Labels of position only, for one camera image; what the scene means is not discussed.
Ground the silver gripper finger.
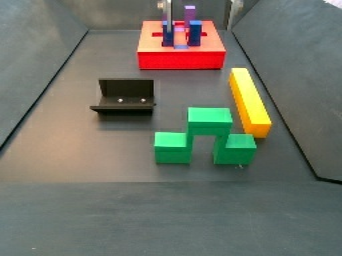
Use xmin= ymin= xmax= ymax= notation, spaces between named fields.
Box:
xmin=157 ymin=0 xmax=172 ymax=32

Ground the yellow long block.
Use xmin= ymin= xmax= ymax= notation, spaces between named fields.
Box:
xmin=228 ymin=68 xmax=272 ymax=138

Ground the red square board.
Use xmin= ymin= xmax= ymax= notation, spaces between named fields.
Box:
xmin=136 ymin=20 xmax=225 ymax=70

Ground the purple U-shaped block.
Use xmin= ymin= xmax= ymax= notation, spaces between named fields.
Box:
xmin=161 ymin=4 xmax=197 ymax=33

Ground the blue U-shaped block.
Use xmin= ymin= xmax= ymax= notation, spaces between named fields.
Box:
xmin=161 ymin=20 xmax=201 ymax=49

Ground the green stepped arch block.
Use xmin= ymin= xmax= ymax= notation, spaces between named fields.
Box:
xmin=153 ymin=107 xmax=256 ymax=165

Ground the black angle bracket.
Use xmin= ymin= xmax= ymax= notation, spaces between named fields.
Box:
xmin=89 ymin=78 xmax=155 ymax=113

